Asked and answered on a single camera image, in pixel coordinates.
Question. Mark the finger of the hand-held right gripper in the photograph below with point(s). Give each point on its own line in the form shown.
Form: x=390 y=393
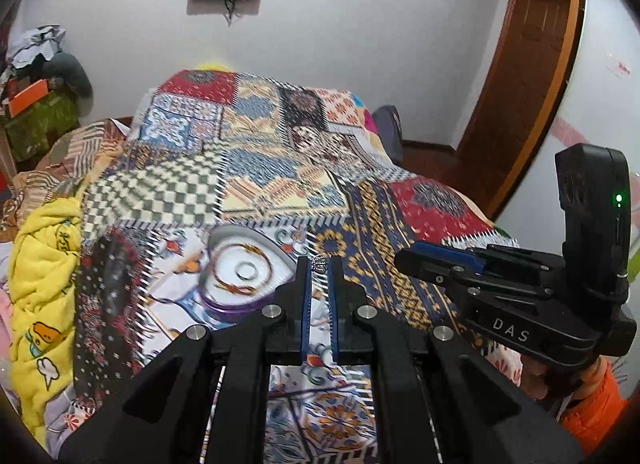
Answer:
x=425 y=266
x=462 y=256

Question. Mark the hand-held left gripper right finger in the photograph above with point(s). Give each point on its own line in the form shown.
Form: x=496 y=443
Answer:
x=336 y=314

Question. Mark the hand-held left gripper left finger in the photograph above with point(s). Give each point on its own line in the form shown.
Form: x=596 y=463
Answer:
x=304 y=314

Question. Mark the heart-shaped purple jewelry box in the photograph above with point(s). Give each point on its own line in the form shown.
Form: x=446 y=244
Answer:
x=235 y=304

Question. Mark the person's right hand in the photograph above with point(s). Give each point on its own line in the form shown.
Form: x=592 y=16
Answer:
x=555 y=376

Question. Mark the dark blue cushion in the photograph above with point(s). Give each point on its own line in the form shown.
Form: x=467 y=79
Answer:
x=387 y=132

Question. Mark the patchwork printed blanket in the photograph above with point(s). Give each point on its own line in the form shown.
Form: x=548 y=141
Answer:
x=240 y=184

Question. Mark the wooden door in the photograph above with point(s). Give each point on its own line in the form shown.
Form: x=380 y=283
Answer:
x=530 y=74

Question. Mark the yellow cartoon blanket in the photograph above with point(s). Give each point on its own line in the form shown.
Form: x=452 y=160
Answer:
x=45 y=304

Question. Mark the yellow pillow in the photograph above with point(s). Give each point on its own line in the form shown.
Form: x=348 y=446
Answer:
x=212 y=66

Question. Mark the striped brown blanket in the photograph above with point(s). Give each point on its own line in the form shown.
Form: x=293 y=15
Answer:
x=60 y=164

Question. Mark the green patterned box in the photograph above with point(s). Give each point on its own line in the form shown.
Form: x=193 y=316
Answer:
x=40 y=124

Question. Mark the orange box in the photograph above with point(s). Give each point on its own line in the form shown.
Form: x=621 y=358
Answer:
x=27 y=97

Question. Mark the grey and white cloth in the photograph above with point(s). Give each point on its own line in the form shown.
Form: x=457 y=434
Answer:
x=37 y=44

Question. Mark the pink wall sticker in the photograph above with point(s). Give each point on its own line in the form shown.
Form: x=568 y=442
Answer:
x=619 y=64

